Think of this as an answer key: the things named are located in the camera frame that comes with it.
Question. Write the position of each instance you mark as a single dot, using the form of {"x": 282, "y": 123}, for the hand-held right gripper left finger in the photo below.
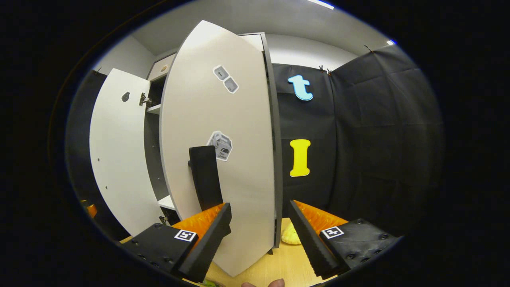
{"x": 209, "y": 247}

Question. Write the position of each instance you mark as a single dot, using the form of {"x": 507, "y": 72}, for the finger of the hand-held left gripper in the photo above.
{"x": 91, "y": 209}

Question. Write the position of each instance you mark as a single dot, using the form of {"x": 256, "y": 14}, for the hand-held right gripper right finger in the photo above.
{"x": 308, "y": 243}

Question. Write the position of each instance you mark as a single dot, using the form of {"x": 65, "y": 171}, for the white cabinet door heart sticker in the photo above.
{"x": 119, "y": 151}

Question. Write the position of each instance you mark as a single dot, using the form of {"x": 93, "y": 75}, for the white and grey cabinet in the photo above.
{"x": 278, "y": 159}

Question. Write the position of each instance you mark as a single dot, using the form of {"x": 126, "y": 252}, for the white cabinet door carton sticker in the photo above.
{"x": 239, "y": 119}

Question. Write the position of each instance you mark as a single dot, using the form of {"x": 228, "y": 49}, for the white cabinet shelf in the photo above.
{"x": 154, "y": 109}
{"x": 167, "y": 202}

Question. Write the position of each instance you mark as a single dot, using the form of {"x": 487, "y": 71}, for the pale yellow textured object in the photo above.
{"x": 290, "y": 236}

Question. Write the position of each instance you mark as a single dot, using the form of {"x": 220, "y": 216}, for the black backdrop cloth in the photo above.
{"x": 77, "y": 159}
{"x": 378, "y": 139}

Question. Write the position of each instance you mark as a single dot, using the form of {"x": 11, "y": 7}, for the dark cloth clip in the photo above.
{"x": 369, "y": 49}

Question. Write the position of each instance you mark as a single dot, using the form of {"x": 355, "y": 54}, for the long ceiling light panel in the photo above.
{"x": 320, "y": 3}

